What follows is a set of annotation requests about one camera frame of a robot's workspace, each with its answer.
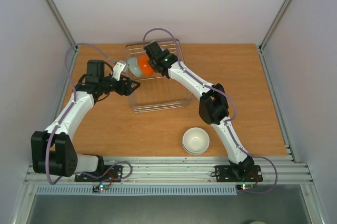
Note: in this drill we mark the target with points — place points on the aluminium rail frame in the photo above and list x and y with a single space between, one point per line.
196 170

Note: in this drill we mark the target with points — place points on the teal patterned ceramic bowl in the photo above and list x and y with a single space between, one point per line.
134 68

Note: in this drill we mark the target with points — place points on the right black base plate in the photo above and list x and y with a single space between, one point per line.
223 173

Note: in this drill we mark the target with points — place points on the grey slotted cable duct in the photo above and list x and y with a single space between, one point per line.
139 190

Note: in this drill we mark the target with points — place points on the chrome wire dish rack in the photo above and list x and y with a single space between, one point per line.
156 92

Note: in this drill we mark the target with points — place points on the striped ceramic bowl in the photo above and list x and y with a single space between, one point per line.
196 152

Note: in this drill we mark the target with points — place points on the blue zigzag patterned bowl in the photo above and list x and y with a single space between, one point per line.
195 139

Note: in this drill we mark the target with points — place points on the white and orange bowl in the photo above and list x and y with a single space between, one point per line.
144 66

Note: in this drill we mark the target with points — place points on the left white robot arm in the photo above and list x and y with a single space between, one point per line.
53 152

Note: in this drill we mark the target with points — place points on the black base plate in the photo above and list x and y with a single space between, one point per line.
116 172
223 173

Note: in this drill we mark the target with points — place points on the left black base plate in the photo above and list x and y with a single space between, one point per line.
116 172

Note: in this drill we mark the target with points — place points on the small circuit board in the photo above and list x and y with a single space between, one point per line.
101 187
245 187

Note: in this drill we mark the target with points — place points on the left small circuit board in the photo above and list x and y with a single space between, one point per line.
101 187

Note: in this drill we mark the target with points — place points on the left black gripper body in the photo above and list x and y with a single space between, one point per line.
121 89

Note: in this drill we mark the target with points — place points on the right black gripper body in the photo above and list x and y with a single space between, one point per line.
154 57

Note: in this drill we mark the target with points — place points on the right small circuit board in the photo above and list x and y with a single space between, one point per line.
245 187

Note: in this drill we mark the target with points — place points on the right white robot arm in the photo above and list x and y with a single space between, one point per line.
213 105

